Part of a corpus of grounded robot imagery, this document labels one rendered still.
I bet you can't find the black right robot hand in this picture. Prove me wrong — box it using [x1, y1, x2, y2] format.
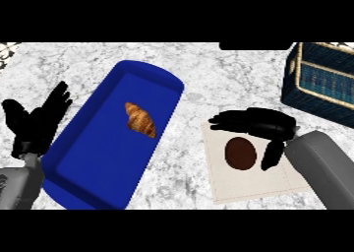
[209, 106, 302, 172]

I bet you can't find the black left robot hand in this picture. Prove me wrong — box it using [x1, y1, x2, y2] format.
[2, 81, 74, 160]

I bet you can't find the chocolate brown cupcake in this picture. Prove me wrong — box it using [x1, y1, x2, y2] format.
[223, 136, 259, 171]

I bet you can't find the dark blue wicker basket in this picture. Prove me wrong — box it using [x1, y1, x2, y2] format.
[281, 41, 354, 132]

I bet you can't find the beige placemat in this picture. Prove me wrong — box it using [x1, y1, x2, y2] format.
[201, 121, 313, 205]

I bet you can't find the blue tray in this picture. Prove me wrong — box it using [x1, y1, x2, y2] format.
[42, 59, 186, 211]

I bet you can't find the brown croissant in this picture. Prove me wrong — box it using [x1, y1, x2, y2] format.
[124, 101, 158, 140]

